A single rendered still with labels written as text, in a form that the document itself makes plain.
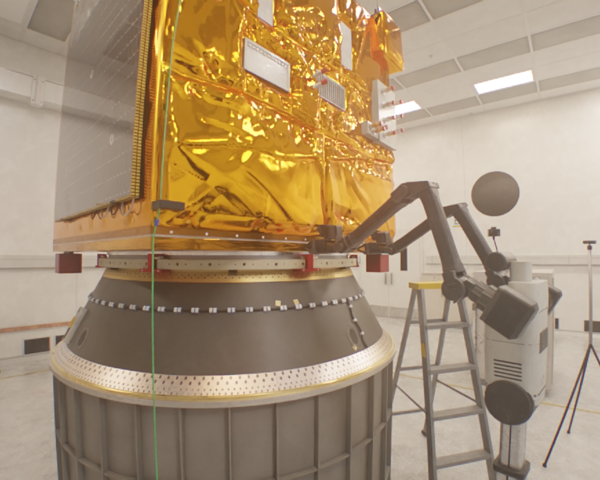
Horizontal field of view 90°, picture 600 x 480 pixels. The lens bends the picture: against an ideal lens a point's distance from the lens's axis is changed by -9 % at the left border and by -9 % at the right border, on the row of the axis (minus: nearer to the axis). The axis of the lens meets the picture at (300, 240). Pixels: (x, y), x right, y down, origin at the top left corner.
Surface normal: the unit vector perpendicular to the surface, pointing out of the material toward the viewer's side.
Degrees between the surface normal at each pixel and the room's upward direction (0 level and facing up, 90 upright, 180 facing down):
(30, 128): 90
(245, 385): 43
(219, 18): 92
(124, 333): 62
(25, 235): 90
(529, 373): 98
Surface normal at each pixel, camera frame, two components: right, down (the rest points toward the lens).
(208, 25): 0.74, 0.00
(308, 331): 0.47, -0.50
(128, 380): -0.15, -0.76
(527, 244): -0.64, -0.04
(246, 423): 0.24, -0.04
